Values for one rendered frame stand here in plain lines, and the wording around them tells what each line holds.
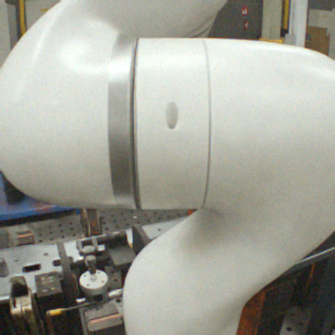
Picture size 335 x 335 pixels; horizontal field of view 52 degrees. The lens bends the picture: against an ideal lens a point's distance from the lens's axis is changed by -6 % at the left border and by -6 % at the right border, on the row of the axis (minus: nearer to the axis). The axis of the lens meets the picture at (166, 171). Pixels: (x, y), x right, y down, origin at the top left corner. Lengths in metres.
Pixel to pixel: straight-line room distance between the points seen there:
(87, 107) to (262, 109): 0.08
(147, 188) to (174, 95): 0.05
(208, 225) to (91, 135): 0.11
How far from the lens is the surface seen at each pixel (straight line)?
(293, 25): 4.95
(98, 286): 0.76
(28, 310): 0.80
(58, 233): 1.67
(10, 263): 1.04
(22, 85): 0.19
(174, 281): 0.25
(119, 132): 0.17
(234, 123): 0.17
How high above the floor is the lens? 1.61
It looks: 25 degrees down
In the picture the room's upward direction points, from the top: straight up
